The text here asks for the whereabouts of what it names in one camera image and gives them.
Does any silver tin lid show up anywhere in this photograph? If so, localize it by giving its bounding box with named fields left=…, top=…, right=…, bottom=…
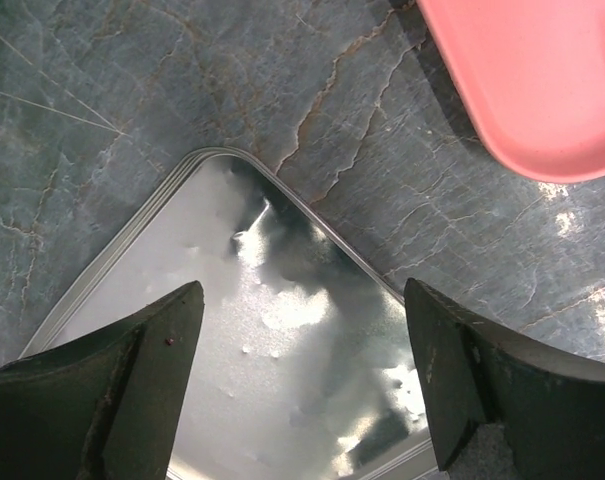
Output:
left=24, top=147, right=436, bottom=479

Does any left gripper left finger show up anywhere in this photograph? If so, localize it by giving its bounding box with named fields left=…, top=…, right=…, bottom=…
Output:
left=0, top=281, right=204, bottom=479

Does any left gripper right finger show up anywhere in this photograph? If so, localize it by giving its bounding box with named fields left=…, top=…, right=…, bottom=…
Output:
left=404, top=278, right=605, bottom=479

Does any pink plastic tray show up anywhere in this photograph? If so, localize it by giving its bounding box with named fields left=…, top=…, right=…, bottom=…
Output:
left=418, top=0, right=605, bottom=183

